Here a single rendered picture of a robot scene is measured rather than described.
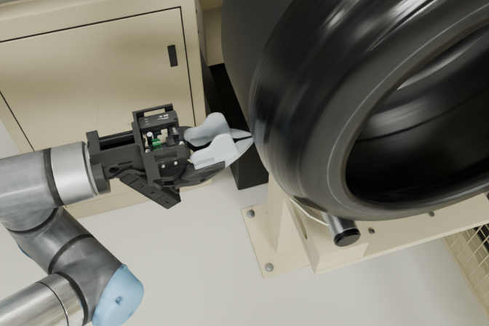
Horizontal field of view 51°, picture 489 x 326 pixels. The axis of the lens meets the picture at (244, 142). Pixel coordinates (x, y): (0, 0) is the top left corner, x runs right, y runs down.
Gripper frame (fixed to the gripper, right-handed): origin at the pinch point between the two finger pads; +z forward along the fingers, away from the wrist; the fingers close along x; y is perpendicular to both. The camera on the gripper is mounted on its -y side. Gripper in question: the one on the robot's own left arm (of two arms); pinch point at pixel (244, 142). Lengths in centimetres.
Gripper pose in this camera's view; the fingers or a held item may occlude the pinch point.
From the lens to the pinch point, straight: 71.0
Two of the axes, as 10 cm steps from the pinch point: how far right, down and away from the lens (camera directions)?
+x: -2.9, -7.7, 5.7
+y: 0.1, -6.0, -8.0
